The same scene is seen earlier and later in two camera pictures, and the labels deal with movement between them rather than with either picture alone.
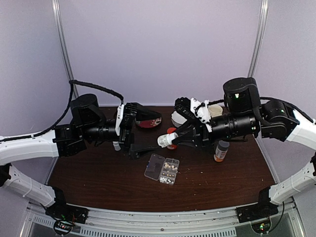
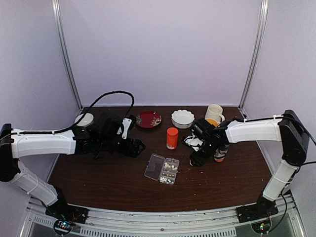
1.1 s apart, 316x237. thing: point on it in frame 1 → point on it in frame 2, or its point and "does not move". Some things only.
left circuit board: x=62 y=227 does not move
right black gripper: x=203 y=141 → x=200 y=161
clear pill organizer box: x=164 y=170 does not move
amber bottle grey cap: x=221 y=150 does not move
